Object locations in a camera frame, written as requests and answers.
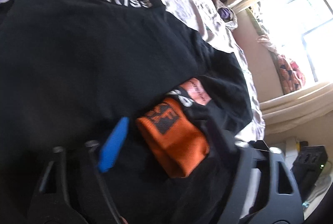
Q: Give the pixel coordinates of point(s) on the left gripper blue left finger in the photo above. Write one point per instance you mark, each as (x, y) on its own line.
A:
(110, 150)

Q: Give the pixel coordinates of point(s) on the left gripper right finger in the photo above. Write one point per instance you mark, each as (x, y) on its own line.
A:
(223, 157)

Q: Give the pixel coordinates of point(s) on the black sweatshirt with orange cuffs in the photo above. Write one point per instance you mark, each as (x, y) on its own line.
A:
(70, 69)

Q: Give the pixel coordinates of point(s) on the clothes on window sill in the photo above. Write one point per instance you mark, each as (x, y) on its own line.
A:
(290, 76)

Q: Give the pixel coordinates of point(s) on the black box device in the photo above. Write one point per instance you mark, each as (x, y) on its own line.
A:
(307, 168)

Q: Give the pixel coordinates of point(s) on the floral bag with purple cloth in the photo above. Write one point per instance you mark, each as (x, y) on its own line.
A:
(228, 17)

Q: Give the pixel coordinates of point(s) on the window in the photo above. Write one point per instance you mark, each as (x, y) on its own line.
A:
(302, 31)

